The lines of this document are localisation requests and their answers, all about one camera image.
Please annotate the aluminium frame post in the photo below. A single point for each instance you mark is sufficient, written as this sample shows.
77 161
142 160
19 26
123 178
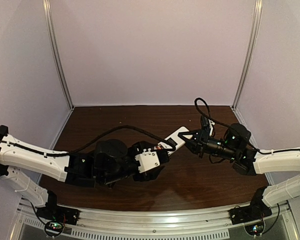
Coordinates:
254 32
55 53

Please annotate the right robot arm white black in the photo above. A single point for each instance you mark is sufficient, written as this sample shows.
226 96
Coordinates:
249 161

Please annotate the left aluminium frame post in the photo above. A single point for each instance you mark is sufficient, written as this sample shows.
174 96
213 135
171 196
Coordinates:
55 53

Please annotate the right aluminium frame post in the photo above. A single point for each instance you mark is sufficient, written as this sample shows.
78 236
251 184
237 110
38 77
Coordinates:
254 32

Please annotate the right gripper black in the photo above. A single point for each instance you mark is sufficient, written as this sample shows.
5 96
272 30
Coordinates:
199 141

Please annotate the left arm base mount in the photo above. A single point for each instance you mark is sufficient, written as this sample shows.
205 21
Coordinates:
55 217

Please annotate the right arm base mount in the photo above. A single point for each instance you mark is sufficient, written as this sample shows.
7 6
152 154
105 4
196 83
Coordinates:
252 216

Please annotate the white remote control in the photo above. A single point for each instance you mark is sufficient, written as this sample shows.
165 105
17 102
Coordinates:
174 139

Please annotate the curved aluminium front rail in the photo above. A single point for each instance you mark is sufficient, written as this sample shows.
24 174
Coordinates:
196 224

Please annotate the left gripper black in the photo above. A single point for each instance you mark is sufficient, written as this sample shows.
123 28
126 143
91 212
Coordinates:
163 155

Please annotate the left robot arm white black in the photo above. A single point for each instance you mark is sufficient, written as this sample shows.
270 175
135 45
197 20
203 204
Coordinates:
110 162

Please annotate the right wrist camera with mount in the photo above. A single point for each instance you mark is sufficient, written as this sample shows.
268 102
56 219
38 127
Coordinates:
207 125

